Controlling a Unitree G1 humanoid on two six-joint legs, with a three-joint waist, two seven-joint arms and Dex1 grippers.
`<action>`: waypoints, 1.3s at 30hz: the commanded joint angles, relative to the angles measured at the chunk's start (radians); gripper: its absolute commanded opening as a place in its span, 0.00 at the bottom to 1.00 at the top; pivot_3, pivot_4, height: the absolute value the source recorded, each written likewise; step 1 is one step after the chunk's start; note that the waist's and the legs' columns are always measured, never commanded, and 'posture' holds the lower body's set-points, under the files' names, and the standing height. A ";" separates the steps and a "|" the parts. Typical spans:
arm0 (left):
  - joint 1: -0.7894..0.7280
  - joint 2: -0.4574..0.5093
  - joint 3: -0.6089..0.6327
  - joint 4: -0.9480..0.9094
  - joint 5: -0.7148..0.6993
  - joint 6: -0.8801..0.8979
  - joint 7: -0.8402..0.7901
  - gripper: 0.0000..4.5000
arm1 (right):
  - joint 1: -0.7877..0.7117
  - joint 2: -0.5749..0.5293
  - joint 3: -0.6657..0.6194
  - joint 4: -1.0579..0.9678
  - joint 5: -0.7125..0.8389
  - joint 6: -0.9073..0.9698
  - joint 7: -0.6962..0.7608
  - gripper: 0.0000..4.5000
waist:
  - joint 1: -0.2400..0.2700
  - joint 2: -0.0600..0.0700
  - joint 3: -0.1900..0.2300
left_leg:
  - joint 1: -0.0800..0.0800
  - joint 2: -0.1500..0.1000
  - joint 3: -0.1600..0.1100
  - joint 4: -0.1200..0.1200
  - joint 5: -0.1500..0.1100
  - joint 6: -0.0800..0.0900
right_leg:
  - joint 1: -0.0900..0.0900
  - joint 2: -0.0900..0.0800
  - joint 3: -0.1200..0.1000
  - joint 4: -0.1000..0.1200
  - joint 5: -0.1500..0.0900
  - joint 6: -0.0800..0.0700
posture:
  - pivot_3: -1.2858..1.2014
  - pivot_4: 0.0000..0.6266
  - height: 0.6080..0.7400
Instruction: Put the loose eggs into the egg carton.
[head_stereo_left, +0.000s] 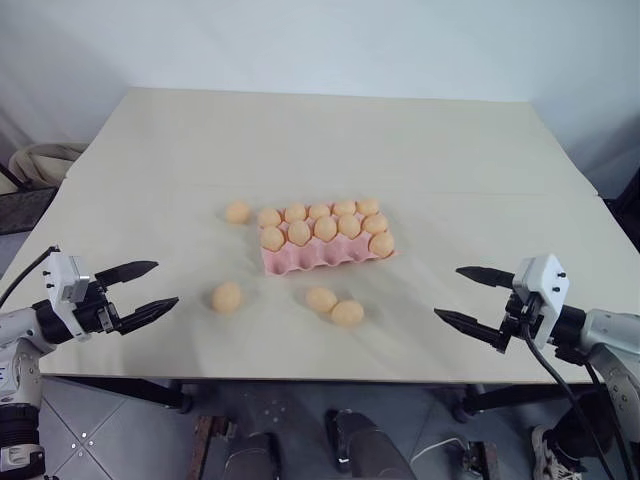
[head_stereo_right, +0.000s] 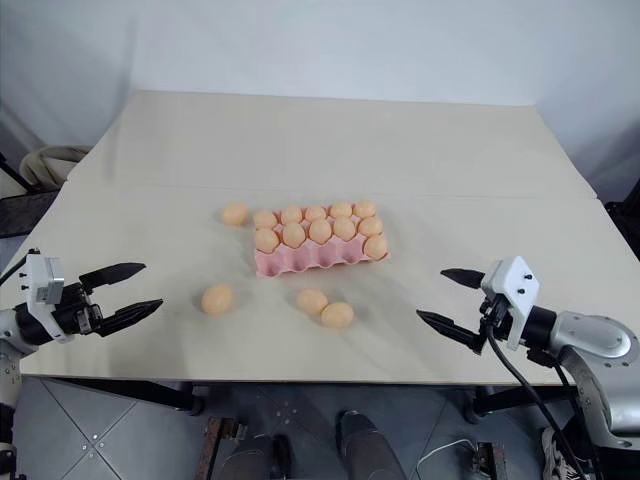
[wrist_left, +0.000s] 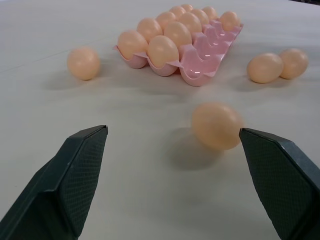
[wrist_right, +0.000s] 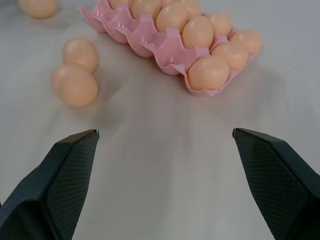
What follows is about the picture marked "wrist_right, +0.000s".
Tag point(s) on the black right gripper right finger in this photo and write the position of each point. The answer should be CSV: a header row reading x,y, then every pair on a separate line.
x,y
275,185

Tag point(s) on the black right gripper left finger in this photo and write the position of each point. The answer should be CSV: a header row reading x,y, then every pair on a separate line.
x,y
50,185

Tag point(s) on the pink plastic egg tray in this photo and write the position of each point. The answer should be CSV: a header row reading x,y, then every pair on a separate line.
x,y
160,47

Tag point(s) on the beige egg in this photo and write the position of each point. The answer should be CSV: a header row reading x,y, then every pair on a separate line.
x,y
221,23
74,85
80,54
172,17
231,54
117,3
193,8
146,8
197,32
38,7
208,73
247,41

